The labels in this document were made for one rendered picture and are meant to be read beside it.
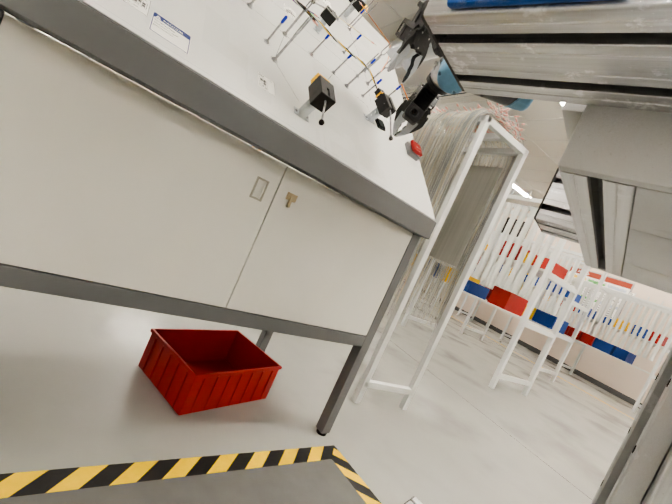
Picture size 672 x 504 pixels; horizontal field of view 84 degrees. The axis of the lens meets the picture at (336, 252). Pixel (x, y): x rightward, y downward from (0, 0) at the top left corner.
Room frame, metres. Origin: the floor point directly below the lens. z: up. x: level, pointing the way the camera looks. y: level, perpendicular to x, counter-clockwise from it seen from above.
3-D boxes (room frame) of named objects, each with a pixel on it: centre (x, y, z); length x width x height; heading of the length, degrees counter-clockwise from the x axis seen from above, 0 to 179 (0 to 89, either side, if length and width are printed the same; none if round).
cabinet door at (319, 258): (1.11, -0.01, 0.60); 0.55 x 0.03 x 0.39; 131
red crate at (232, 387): (1.30, 0.24, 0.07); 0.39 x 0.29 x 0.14; 146
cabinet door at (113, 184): (0.76, 0.41, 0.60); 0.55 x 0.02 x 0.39; 131
